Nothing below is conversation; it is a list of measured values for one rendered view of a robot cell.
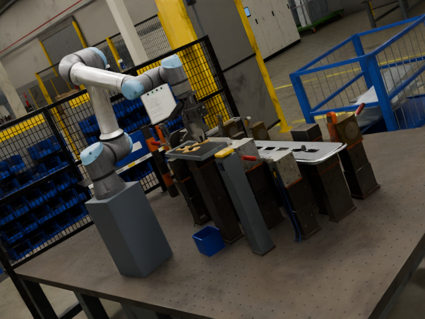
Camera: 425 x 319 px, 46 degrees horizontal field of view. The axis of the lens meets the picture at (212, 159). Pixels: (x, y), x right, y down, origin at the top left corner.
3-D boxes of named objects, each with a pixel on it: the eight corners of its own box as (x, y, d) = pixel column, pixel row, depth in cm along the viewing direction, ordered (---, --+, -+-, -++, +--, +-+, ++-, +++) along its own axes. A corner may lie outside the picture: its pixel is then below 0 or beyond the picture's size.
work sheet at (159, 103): (179, 111, 351) (162, 70, 343) (152, 125, 341) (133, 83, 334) (178, 111, 352) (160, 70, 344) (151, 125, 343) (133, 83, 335)
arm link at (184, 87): (167, 88, 198) (179, 81, 204) (172, 99, 200) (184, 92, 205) (180, 84, 194) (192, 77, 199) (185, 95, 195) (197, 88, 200)
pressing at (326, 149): (355, 140, 200) (354, 137, 200) (315, 166, 191) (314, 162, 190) (199, 137, 321) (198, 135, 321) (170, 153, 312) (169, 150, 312)
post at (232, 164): (276, 247, 206) (237, 152, 195) (262, 256, 203) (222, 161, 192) (265, 243, 213) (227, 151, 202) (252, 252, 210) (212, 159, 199)
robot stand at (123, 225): (143, 278, 228) (105, 202, 218) (120, 274, 243) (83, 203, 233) (173, 253, 241) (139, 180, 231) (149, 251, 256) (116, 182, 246)
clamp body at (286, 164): (322, 230, 205) (293, 150, 196) (301, 245, 200) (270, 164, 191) (311, 226, 211) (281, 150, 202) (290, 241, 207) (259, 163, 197)
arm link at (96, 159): (85, 181, 229) (71, 154, 225) (105, 168, 239) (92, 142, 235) (101, 178, 221) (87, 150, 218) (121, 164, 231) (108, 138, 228)
